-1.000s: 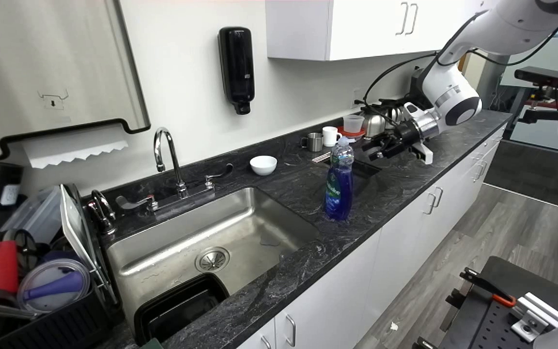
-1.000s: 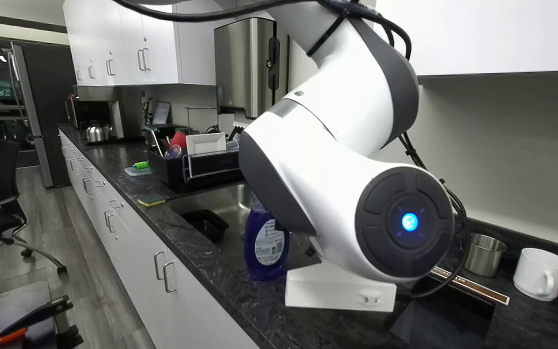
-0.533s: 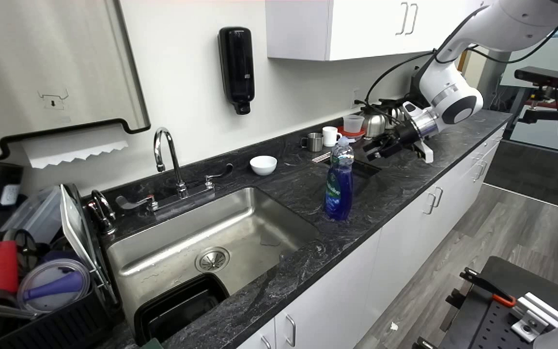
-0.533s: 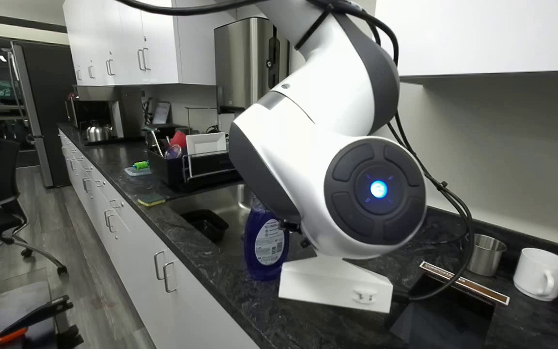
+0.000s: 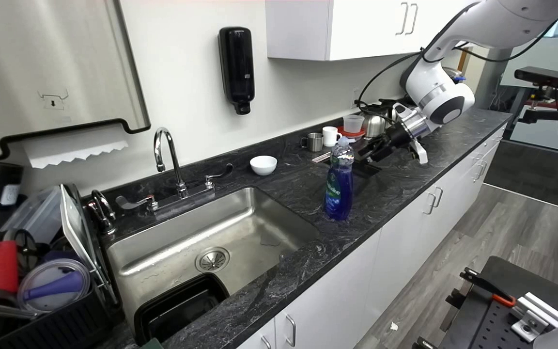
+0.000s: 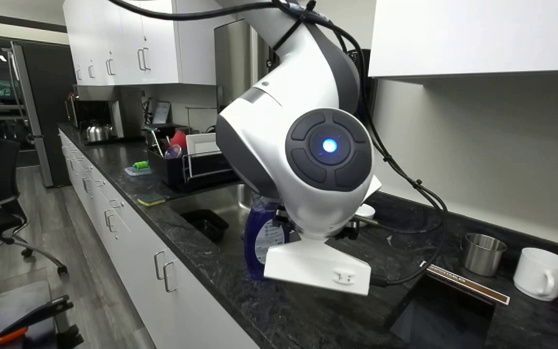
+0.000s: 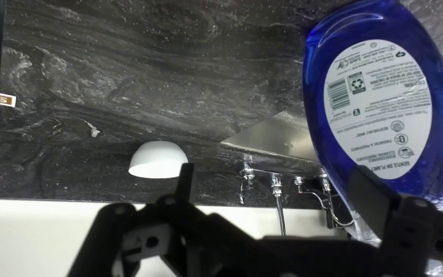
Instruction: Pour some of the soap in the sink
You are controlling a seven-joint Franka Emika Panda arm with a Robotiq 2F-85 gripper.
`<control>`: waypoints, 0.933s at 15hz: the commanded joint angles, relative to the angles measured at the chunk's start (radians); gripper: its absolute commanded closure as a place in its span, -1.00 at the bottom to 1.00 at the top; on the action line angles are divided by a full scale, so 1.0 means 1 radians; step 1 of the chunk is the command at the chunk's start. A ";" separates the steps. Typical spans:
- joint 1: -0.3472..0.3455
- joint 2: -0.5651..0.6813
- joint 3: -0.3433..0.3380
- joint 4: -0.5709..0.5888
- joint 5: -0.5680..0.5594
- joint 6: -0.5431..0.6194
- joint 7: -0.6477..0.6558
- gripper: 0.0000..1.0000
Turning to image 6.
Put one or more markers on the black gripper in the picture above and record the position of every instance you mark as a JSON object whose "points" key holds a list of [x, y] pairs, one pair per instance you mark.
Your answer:
{"points": [[285, 224]]}

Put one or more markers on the blue dish soap bottle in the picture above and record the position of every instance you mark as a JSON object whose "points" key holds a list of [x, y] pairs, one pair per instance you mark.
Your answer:
{"points": [[259, 235]]}

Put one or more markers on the stainless steel sink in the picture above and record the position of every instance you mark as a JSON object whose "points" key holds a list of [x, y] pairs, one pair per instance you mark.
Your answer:
{"points": [[217, 204]]}

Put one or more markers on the black dish rack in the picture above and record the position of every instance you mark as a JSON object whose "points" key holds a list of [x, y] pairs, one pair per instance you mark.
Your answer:
{"points": [[197, 171]]}

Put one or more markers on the white cutting board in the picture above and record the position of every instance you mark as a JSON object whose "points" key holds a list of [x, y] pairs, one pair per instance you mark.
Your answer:
{"points": [[201, 144]]}

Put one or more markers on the clear lidded container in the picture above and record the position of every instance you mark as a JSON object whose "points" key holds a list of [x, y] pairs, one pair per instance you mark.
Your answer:
{"points": [[172, 152]]}

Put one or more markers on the yellow green sponge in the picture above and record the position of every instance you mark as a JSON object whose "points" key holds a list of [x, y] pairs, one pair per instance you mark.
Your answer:
{"points": [[151, 200]]}

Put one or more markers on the red plastic cup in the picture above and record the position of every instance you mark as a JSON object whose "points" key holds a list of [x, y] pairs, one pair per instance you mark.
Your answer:
{"points": [[178, 138]]}

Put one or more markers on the green item on blue dish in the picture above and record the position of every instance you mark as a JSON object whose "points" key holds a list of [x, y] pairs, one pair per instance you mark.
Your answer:
{"points": [[139, 165]]}

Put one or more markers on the white lower cabinets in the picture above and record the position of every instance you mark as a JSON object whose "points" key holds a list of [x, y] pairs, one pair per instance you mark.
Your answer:
{"points": [[130, 272]]}

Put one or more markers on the small framed tablet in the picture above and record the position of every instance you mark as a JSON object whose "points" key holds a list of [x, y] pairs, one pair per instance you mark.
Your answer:
{"points": [[161, 113]]}

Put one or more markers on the steel paper towel dispenser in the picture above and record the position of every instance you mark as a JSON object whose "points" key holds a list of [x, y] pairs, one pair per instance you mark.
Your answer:
{"points": [[236, 59]]}

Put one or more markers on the recessed countertop bin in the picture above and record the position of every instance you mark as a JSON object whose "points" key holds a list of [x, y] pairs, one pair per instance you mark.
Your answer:
{"points": [[440, 317]]}

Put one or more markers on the small steel cup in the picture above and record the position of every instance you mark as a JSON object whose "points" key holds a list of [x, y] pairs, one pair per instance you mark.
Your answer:
{"points": [[482, 255]]}

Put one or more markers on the white mug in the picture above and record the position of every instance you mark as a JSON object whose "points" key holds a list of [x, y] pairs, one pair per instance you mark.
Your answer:
{"points": [[536, 272]]}

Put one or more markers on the white upper cabinet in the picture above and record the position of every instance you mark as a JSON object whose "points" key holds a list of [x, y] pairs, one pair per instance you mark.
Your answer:
{"points": [[478, 36]]}

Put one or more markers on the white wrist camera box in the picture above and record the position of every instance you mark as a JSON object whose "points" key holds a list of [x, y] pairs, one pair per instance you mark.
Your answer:
{"points": [[317, 266]]}

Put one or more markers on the black wall soap dispenser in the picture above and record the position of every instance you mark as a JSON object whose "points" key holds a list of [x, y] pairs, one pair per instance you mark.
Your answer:
{"points": [[364, 70]]}

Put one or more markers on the white wall cabinet row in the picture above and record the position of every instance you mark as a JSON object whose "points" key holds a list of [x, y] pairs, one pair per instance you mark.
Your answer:
{"points": [[97, 39]]}

